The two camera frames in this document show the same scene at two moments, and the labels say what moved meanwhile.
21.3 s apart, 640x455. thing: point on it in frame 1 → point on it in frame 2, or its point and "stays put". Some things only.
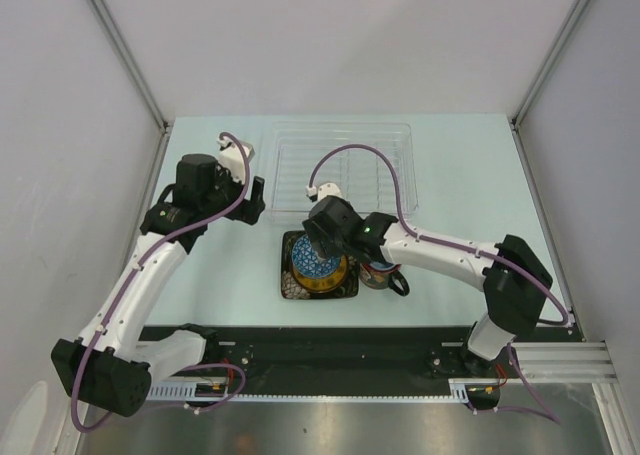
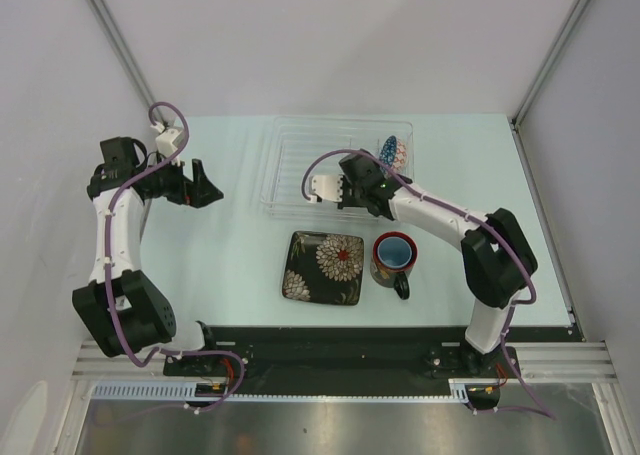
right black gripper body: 333,245 → 352,196
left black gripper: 249,210 → 197,193
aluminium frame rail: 566,361 stays put
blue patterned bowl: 307,260 → 394,153
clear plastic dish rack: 372,164 stays put
